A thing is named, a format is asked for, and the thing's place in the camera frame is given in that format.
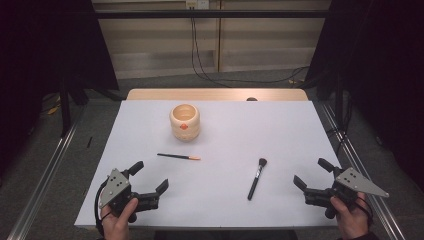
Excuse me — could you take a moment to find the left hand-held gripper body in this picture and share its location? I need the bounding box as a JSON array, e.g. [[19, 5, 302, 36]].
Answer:
[[98, 168, 160, 224]]

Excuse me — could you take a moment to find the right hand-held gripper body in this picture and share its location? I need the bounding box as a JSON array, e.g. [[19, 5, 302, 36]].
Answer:
[[303, 166, 390, 220]]

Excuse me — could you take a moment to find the thin black orange-tipped brush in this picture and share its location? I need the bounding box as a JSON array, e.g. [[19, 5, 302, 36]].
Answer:
[[156, 152, 202, 161]]

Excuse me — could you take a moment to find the cream ribbed wooden cup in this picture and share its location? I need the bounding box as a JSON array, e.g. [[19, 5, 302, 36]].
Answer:
[[169, 103, 201, 143]]

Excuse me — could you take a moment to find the person's right hand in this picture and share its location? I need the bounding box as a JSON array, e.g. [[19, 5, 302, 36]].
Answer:
[[329, 194, 370, 240]]

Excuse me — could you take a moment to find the person's left hand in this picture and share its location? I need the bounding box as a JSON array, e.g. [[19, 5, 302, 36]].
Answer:
[[100, 198, 139, 240]]

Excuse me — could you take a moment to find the black makeup brush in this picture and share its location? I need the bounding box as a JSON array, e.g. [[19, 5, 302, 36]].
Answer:
[[247, 157, 268, 201]]

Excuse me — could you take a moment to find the white table cover sheet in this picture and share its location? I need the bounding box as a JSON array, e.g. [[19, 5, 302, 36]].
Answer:
[[73, 99, 341, 231]]

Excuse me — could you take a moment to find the wooden table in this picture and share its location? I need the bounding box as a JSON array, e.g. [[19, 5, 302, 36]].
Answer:
[[126, 88, 309, 102]]

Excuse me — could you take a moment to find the black curtain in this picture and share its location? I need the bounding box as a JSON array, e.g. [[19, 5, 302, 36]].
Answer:
[[0, 0, 120, 178], [304, 0, 424, 193]]

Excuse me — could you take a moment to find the aluminium floor rail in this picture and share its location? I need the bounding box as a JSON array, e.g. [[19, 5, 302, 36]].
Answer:
[[320, 101, 407, 240], [6, 99, 86, 240]]

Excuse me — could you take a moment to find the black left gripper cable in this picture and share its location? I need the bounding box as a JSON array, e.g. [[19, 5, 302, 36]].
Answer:
[[94, 179, 112, 236]]

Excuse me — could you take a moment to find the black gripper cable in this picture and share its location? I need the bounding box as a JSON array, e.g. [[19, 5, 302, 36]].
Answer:
[[353, 195, 374, 228], [94, 179, 112, 236]]

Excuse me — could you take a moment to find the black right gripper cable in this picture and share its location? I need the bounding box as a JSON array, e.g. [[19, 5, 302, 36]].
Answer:
[[353, 195, 374, 228]]

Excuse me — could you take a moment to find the black metal stand post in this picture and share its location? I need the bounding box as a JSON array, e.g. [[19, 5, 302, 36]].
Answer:
[[334, 71, 345, 129], [59, 74, 73, 138]]

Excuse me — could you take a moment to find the black wall cable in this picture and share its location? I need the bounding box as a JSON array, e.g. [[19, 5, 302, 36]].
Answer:
[[190, 8, 233, 89], [192, 16, 311, 85]]

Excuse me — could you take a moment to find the black horizontal frame bar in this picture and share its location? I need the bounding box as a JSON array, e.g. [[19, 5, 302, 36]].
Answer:
[[94, 9, 332, 20]]

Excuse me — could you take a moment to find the white wall socket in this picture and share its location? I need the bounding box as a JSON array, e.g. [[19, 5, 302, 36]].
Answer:
[[185, 0, 210, 10]]

